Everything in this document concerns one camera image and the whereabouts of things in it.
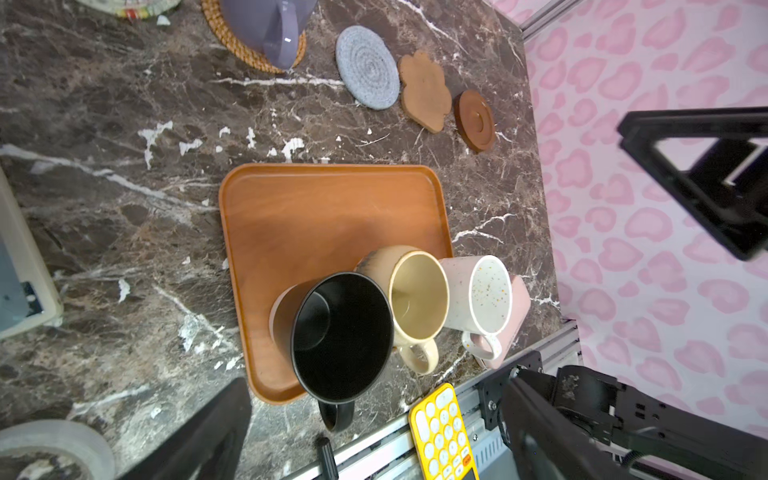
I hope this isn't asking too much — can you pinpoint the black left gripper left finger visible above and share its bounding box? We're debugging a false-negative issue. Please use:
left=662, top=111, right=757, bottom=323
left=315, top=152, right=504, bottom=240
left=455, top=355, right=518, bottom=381
left=122, top=377, right=252, bottom=479

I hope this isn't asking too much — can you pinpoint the brown wooden round coaster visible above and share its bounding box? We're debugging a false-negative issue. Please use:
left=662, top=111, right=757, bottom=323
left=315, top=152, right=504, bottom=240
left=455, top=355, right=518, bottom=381
left=454, top=90, right=496, bottom=153

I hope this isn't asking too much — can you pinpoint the clear tape roll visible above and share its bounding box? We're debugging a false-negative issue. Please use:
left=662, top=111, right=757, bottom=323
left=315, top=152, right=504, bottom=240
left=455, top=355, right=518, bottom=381
left=1, top=420, right=117, bottom=479

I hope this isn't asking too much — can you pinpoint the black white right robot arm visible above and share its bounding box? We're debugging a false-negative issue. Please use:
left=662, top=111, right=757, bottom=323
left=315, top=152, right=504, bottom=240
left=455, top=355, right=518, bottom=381
left=497, top=107, right=767, bottom=479

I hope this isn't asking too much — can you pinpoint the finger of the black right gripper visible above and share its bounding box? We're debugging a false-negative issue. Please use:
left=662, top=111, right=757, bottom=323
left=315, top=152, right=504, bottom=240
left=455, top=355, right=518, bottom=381
left=617, top=106, right=767, bottom=261

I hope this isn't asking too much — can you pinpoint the multicolour woven round coaster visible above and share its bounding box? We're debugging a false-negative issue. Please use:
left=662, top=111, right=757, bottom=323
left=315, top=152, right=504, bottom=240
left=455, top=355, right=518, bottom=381
left=77, top=0, right=181, bottom=20

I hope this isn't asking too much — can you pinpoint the black mug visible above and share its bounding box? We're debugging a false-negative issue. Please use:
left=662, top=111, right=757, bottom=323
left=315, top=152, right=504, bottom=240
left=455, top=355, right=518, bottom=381
left=269, top=271, right=394, bottom=432

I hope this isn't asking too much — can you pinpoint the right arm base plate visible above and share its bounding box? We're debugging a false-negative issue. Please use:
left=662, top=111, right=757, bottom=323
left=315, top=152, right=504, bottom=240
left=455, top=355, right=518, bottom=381
left=476, top=350, right=544, bottom=433

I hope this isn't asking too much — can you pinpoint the yellow calculator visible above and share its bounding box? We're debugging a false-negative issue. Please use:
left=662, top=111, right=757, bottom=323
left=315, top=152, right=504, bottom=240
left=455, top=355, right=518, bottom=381
left=408, top=383, right=479, bottom=480

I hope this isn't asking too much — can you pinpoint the grey blue woven coaster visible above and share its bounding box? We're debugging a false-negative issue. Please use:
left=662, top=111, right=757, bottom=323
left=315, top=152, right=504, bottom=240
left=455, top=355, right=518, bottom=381
left=335, top=25, right=400, bottom=110

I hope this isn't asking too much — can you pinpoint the beige ceramic mug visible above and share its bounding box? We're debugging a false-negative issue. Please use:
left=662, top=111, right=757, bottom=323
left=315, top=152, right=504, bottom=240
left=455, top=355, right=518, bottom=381
left=355, top=245, right=450, bottom=375

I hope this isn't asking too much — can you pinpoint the woven rattan round coaster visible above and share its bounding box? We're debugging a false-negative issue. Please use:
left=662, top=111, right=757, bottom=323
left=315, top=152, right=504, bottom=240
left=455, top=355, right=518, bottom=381
left=201, top=0, right=317, bottom=74

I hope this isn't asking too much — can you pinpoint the cork flower shaped coaster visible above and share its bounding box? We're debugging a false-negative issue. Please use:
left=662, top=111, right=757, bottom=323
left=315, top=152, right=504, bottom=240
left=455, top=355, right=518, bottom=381
left=398, top=50, right=452, bottom=134

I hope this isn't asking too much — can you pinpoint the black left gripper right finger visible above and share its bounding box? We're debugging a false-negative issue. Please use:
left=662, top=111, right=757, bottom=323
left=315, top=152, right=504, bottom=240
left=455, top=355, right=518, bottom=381
left=500, top=378, right=624, bottom=479

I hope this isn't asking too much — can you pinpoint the white speckled mug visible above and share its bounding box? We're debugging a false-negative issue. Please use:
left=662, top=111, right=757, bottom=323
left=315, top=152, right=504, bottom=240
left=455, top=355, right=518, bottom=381
left=439, top=255, right=513, bottom=361

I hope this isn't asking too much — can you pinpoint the lavender mug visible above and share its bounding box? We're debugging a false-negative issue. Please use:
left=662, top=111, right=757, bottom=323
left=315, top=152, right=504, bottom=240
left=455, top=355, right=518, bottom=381
left=220, top=0, right=317, bottom=70

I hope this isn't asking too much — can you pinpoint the orange wooden tray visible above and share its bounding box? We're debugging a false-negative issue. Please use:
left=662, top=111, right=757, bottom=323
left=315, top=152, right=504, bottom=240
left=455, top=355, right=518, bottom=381
left=218, top=163, right=453, bottom=405

